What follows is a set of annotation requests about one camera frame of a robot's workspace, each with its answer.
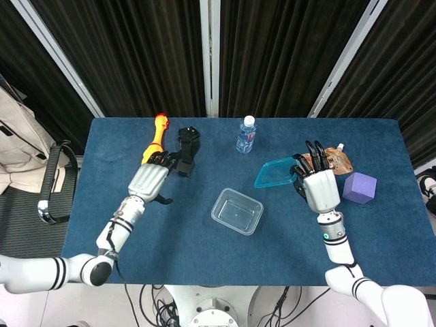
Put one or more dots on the blue velvet tablecloth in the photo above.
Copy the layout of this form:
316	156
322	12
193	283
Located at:
170	245

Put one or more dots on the beige fabric bag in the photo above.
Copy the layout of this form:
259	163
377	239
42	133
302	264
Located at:
20	136

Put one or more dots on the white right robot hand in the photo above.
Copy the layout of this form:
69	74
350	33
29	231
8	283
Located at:
322	190

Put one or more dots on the white frame post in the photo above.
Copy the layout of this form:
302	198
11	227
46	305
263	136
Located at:
210	58
58	58
347	58

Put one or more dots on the purple foam cube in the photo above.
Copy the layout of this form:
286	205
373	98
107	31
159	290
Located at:
359	187

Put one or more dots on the yellow rubber chicken toy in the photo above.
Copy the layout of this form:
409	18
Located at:
160	134

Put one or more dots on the clear plastic water bottle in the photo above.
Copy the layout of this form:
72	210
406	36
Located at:
246	139

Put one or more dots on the brown spout pouch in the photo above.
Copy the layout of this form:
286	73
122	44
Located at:
340	163

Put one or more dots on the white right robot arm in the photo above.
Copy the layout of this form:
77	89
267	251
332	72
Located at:
337	245

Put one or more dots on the translucent blue container lid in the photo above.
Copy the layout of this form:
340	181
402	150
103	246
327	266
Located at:
274	173

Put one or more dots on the black office chair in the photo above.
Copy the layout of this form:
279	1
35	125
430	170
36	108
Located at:
51	177

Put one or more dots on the clear blue plastic container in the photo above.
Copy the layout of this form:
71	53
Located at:
236	213

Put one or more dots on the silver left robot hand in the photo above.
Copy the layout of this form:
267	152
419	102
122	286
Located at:
148	180

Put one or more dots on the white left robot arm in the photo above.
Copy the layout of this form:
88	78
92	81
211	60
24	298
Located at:
34	272

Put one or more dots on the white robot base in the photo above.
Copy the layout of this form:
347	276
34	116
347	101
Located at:
211	306

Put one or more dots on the black and white device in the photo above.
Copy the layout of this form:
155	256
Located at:
428	187

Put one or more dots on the black pleated curtain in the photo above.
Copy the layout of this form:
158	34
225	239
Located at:
408	68
30	61
136	58
282	58

